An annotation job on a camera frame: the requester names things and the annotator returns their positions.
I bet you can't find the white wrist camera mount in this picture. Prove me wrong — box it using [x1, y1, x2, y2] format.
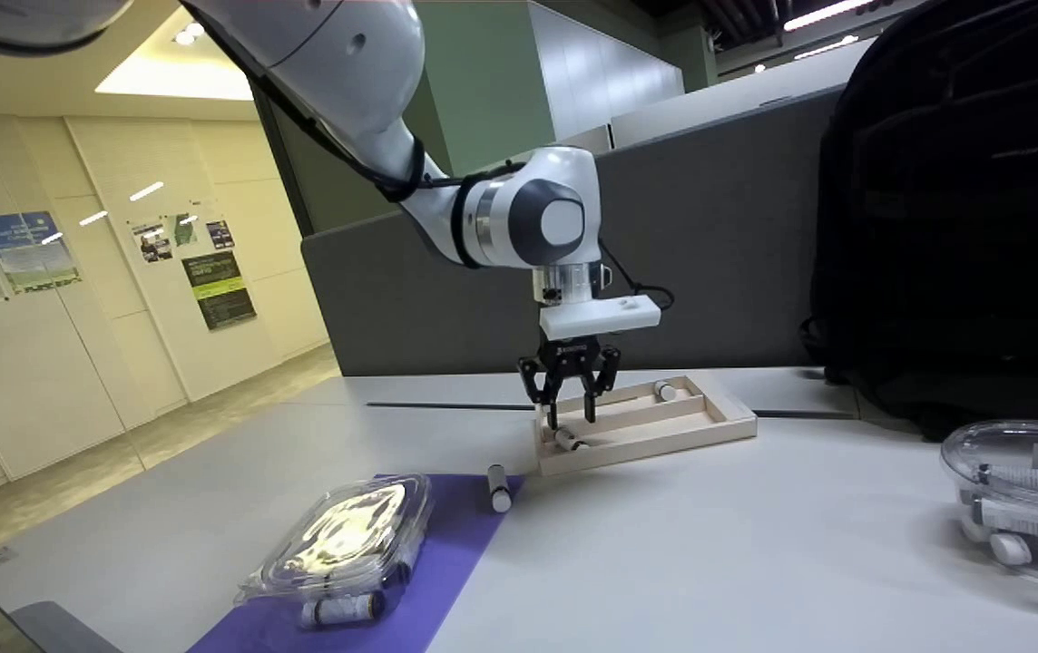
[526, 259, 664, 348]

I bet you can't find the wooden tray with compartments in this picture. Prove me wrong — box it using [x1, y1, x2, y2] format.
[526, 373, 763, 490]

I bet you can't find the black green wall poster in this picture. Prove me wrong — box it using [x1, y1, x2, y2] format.
[178, 247, 263, 338]

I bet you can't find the square ceiling light panel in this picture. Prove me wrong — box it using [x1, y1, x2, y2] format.
[90, 7, 257, 105]

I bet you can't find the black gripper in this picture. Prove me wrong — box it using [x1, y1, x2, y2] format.
[519, 334, 624, 436]

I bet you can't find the clear plastic lidded container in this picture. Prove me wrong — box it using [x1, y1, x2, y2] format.
[237, 471, 434, 609]

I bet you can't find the black backpack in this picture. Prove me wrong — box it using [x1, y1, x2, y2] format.
[801, 0, 1038, 443]

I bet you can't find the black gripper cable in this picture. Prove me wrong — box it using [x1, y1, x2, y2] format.
[592, 238, 680, 311]

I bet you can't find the grey partition wall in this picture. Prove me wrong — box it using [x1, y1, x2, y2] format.
[296, 39, 889, 381]

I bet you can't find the blue green wall poster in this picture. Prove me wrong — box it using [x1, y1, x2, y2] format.
[0, 207, 82, 298]

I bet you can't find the short white marker in bowl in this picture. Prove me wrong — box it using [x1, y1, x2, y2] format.
[984, 529, 1038, 572]

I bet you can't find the purple mat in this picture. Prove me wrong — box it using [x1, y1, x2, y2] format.
[185, 471, 530, 653]

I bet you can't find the clear glass bowl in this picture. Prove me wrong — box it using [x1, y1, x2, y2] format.
[936, 419, 1038, 623]

